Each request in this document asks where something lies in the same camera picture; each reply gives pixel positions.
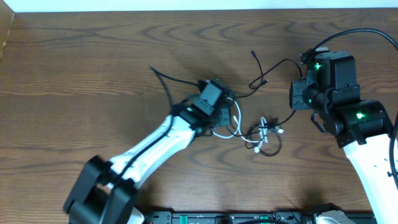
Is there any white usb cable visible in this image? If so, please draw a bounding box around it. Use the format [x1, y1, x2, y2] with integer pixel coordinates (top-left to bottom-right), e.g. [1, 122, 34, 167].
[211, 96, 284, 154]

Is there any black usb cable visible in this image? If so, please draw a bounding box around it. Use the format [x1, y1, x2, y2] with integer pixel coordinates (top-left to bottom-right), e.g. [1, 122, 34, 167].
[229, 50, 304, 157]

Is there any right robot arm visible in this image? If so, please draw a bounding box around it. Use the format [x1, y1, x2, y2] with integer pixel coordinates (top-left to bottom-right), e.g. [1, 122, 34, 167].
[289, 47, 397, 223]

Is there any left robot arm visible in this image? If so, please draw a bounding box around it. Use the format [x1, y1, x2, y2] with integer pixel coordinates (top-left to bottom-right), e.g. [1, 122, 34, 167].
[63, 80, 235, 224]

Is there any black right camera cable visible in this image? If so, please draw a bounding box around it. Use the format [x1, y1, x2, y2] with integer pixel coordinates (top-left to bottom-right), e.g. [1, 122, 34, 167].
[306, 28, 398, 180]

